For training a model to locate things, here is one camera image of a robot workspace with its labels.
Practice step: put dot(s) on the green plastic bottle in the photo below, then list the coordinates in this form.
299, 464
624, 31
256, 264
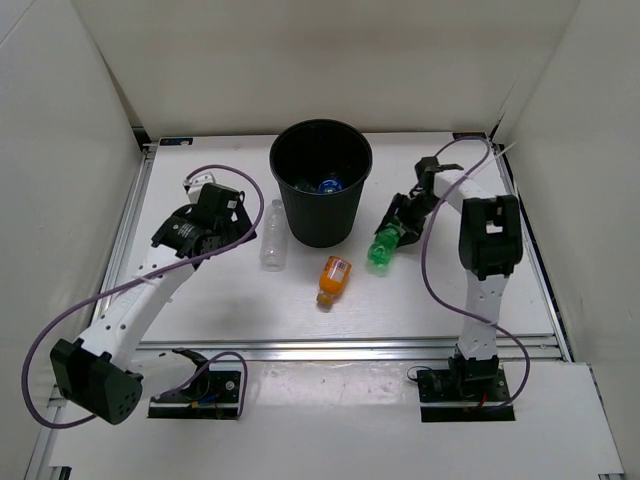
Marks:
382, 249

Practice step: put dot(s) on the black plastic bin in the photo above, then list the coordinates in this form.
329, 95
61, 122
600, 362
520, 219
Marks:
300, 158

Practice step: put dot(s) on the orange juice bottle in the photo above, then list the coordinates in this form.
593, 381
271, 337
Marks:
333, 281

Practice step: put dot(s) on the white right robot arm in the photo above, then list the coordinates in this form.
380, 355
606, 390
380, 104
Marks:
490, 246

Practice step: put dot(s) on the clear plastic bottle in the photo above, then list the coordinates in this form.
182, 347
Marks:
275, 237

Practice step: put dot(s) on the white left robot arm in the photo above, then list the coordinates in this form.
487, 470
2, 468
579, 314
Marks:
99, 371

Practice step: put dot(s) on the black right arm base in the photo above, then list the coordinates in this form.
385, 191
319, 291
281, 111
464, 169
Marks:
466, 391

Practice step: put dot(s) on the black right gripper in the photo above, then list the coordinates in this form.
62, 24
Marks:
399, 201

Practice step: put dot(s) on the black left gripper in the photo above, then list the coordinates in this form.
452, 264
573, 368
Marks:
239, 228

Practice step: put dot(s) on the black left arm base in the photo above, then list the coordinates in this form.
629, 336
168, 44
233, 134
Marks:
217, 392

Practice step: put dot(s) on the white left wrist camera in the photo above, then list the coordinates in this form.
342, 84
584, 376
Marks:
194, 184

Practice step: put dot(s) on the blue bottle in bin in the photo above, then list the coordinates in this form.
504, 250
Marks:
331, 184

